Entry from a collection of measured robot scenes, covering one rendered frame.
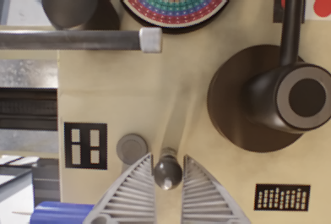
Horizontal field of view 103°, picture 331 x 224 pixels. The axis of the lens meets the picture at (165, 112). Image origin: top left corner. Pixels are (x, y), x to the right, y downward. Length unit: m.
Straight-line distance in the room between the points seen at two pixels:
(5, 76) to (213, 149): 1.34
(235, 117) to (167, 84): 0.10
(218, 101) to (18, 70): 1.26
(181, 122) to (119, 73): 0.12
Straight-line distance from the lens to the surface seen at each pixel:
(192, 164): 0.17
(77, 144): 0.25
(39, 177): 1.34
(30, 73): 1.25
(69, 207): 0.22
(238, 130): 0.21
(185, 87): 0.20
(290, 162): 0.29
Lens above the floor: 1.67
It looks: 1 degrees up
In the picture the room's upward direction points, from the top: 88 degrees counter-clockwise
